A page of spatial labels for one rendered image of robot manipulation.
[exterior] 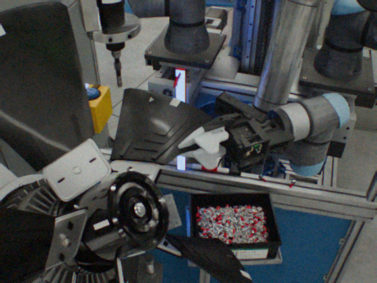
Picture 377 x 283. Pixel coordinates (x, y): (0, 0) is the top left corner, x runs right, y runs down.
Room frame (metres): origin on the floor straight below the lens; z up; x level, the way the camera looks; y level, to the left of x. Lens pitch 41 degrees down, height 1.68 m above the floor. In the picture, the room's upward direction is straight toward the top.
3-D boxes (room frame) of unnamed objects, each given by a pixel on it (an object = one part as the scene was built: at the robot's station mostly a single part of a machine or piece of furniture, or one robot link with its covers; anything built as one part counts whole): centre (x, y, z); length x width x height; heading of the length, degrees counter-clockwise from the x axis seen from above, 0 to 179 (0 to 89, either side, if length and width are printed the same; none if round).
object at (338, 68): (1.09, -0.48, 1.09); 0.15 x 0.15 x 0.10
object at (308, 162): (0.68, -0.26, 1.08); 0.11 x 0.08 x 0.11; 49
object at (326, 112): (0.66, -0.28, 1.18); 0.11 x 0.08 x 0.09; 114
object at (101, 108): (0.90, 0.30, 1.02); 0.16 x 0.10 x 0.11; 77
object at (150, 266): (0.44, 0.07, 0.96); 0.02 x 0.02 x 0.06
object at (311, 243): (0.81, -0.09, 0.45); 0.82 x 0.02 x 0.66; 77
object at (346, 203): (0.81, -0.09, 0.82); 0.90 x 0.04 x 0.08; 77
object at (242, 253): (0.64, -0.12, 0.85); 0.22 x 0.17 x 0.07; 91
